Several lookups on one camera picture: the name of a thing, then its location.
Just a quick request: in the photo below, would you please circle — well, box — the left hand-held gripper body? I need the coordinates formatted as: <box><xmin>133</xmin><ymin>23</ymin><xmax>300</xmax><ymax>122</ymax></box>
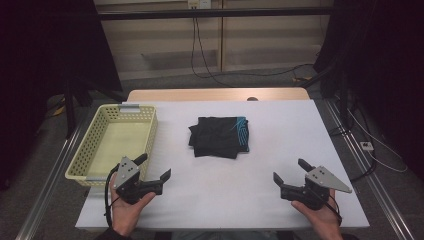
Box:
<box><xmin>113</xmin><ymin>156</ymin><xmax>164</xmax><ymax>205</ymax></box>

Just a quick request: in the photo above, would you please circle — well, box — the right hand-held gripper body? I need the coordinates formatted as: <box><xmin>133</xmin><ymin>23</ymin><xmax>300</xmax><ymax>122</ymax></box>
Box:
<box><xmin>279</xmin><ymin>165</ymin><xmax>353</xmax><ymax>212</ymax></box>

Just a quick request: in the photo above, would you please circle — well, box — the pale yellow plastic basket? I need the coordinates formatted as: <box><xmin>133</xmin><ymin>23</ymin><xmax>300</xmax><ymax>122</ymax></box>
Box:
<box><xmin>64</xmin><ymin>103</ymin><xmax>158</xmax><ymax>187</ymax></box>

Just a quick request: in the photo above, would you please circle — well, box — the black garment blue print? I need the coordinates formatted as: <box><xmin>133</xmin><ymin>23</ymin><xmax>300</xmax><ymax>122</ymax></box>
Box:
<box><xmin>188</xmin><ymin>115</ymin><xmax>250</xmax><ymax>160</ymax></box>

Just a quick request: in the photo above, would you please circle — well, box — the person's right hand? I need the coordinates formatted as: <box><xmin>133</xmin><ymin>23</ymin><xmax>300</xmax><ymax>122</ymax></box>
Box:
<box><xmin>290</xmin><ymin>188</ymin><xmax>344</xmax><ymax>240</ymax></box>

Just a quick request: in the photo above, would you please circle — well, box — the person's left hand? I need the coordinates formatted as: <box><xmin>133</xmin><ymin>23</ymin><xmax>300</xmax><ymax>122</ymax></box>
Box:
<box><xmin>109</xmin><ymin>173</ymin><xmax>157</xmax><ymax>238</ymax></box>

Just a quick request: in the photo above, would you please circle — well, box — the white table mat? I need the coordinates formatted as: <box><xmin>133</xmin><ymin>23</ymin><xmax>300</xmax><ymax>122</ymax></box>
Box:
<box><xmin>74</xmin><ymin>99</ymin><xmax>370</xmax><ymax>231</ymax></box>

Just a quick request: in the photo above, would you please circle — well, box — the black metal stand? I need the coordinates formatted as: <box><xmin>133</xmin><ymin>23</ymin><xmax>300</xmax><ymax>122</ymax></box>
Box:
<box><xmin>321</xmin><ymin>64</ymin><xmax>355</xmax><ymax>132</ymax></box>
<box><xmin>63</xmin><ymin>78</ymin><xmax>96</xmax><ymax>140</ymax></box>

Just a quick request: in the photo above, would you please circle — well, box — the light wooden table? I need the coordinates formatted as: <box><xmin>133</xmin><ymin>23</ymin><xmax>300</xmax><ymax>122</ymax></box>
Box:
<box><xmin>127</xmin><ymin>87</ymin><xmax>311</xmax><ymax>103</ymax></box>

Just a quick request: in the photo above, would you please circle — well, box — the black curtain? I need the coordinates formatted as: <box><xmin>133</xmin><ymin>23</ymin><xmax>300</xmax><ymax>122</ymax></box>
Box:
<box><xmin>313</xmin><ymin>0</ymin><xmax>424</xmax><ymax>181</ymax></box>
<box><xmin>0</xmin><ymin>0</ymin><xmax>123</xmax><ymax>192</ymax></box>

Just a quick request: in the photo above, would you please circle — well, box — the black horizontal bar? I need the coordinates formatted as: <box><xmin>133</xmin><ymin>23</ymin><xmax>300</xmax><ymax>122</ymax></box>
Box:
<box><xmin>98</xmin><ymin>7</ymin><xmax>334</xmax><ymax>21</ymax></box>

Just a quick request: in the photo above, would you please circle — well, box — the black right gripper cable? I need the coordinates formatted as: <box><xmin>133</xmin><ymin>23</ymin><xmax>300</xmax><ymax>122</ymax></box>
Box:
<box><xmin>319</xmin><ymin>194</ymin><xmax>344</xmax><ymax>226</ymax></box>

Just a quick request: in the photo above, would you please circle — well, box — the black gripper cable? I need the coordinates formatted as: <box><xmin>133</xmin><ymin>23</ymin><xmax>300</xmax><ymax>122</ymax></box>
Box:
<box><xmin>319</xmin><ymin>194</ymin><xmax>344</xmax><ymax>226</ymax></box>
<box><xmin>104</xmin><ymin>165</ymin><xmax>122</xmax><ymax>229</ymax></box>

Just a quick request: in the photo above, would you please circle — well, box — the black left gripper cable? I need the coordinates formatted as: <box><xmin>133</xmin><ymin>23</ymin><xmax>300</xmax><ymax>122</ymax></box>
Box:
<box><xmin>104</xmin><ymin>165</ymin><xmax>122</xmax><ymax>229</ymax></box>

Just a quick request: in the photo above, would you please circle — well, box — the black floor cable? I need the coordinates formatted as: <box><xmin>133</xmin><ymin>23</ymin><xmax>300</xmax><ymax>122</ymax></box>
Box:
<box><xmin>328</xmin><ymin>99</ymin><xmax>378</xmax><ymax>183</ymax></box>

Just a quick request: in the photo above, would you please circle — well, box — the aluminium floor rail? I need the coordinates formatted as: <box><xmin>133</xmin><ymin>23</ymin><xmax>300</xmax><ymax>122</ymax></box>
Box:
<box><xmin>14</xmin><ymin>108</ymin><xmax>99</xmax><ymax>240</ymax></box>
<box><xmin>323</xmin><ymin>99</ymin><xmax>417</xmax><ymax>240</ymax></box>

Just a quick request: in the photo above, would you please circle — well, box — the white floor cable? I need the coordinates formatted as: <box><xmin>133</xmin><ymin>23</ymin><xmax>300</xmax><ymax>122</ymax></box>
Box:
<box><xmin>346</xmin><ymin>109</ymin><xmax>409</xmax><ymax>174</ymax></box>

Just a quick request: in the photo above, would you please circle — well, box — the black hanging cable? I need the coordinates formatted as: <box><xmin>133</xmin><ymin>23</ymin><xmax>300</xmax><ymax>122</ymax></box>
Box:
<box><xmin>190</xmin><ymin>8</ymin><xmax>234</xmax><ymax>88</ymax></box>
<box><xmin>194</xmin><ymin>18</ymin><xmax>315</xmax><ymax>78</ymax></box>

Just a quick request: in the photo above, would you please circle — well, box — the white wall socket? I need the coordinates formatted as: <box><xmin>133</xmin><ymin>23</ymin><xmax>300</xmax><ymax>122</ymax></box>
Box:
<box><xmin>187</xmin><ymin>0</ymin><xmax>212</xmax><ymax>10</ymax></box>

